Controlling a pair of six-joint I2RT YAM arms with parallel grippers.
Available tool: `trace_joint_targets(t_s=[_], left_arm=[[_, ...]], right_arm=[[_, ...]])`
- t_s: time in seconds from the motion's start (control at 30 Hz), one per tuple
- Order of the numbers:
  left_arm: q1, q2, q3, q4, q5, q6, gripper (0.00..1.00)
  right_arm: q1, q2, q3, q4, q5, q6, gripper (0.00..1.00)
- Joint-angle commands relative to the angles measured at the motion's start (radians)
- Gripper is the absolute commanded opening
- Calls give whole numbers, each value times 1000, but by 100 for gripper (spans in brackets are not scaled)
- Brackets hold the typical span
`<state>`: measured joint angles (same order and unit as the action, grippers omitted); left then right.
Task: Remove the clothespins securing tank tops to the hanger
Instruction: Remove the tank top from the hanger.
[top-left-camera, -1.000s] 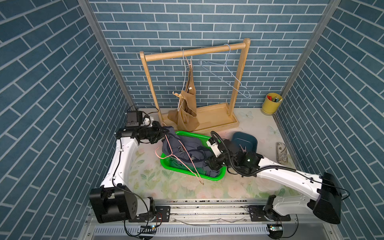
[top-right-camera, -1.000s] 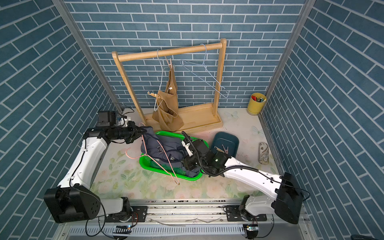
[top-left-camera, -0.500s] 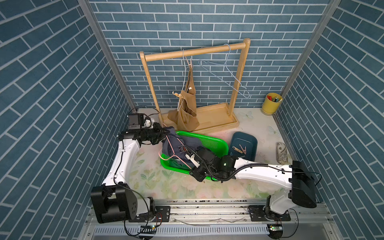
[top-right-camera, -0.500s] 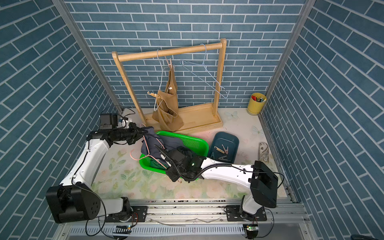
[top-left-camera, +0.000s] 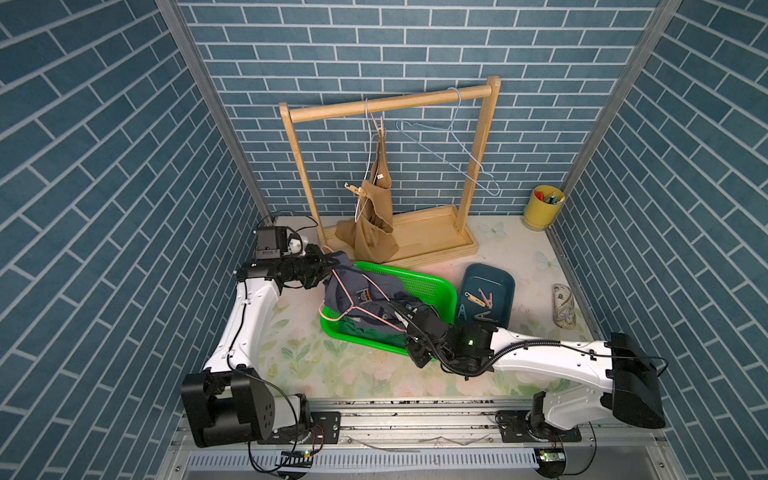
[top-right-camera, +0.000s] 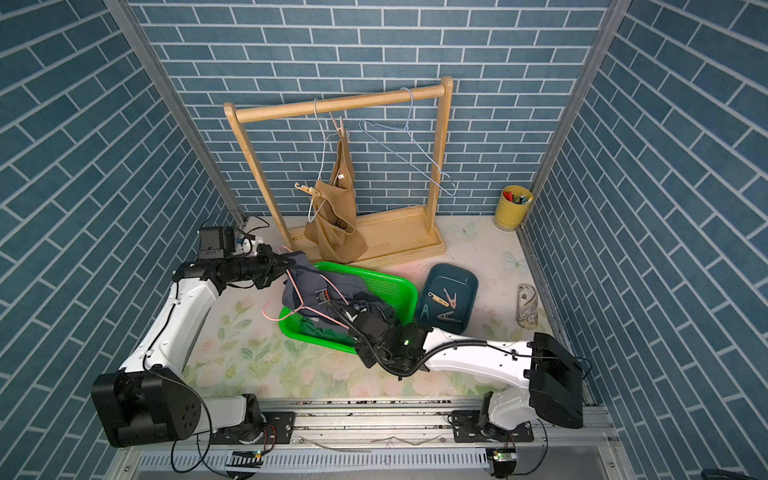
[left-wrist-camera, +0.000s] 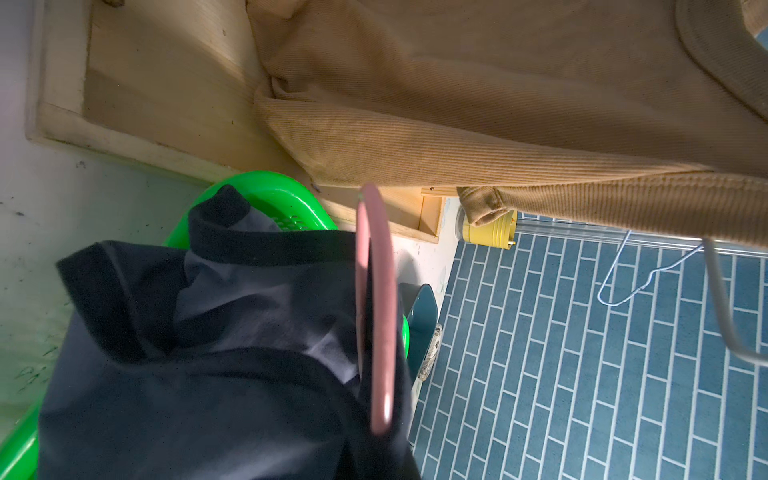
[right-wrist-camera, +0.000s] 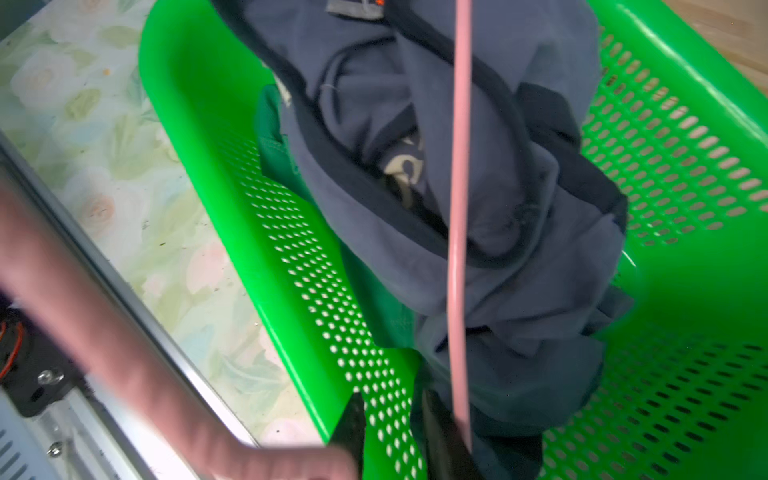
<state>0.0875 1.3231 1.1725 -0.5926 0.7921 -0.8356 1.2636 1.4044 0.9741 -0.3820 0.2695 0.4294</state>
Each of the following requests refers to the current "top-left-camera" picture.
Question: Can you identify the yellow pen cup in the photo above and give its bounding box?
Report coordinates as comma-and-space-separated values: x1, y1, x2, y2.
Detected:
523, 185, 566, 231

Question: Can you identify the tan tank top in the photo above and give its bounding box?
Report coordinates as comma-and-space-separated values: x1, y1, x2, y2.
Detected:
335, 139, 399, 263

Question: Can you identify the green tank top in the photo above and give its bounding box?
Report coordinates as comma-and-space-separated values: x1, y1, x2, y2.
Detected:
340, 323, 405, 348

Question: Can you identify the pink clothespin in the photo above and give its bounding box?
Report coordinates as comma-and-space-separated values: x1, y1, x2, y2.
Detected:
478, 289, 493, 309

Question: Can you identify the light blue wire hanger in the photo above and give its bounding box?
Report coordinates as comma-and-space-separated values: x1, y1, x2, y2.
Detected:
395, 86, 502, 197

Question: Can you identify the tan clothespin on strap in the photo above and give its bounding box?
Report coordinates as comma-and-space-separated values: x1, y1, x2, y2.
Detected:
344, 183, 367, 198

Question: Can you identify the dark grey tank top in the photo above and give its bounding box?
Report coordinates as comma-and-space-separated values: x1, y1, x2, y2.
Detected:
323, 250, 424, 334

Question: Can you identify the yellow clothespin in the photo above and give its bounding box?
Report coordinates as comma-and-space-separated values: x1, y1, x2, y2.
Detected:
464, 291, 486, 307

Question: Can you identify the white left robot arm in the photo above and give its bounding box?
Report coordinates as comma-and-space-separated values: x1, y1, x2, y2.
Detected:
181, 244, 339, 448

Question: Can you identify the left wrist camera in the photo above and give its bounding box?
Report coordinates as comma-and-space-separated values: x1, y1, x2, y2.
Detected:
253, 226, 307, 261

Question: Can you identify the wooden clothes rack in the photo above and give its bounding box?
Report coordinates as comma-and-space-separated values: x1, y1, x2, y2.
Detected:
279, 76, 501, 268

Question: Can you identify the dark teal plastic tray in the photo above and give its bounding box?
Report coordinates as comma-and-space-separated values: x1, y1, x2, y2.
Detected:
455, 263, 515, 328

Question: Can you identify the green plastic basket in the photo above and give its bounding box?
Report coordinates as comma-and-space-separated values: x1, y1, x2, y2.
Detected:
321, 261, 457, 356

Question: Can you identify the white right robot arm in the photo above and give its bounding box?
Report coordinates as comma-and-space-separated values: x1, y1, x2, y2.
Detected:
394, 305, 667, 431

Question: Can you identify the beige clothespin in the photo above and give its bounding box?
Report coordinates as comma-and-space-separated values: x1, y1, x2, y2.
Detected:
368, 114, 386, 140

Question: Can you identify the white wire hanger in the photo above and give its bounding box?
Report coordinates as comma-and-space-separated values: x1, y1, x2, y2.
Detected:
354, 99, 380, 221

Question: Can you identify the pink wire hanger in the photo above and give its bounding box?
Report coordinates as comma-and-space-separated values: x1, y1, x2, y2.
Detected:
317, 266, 409, 334

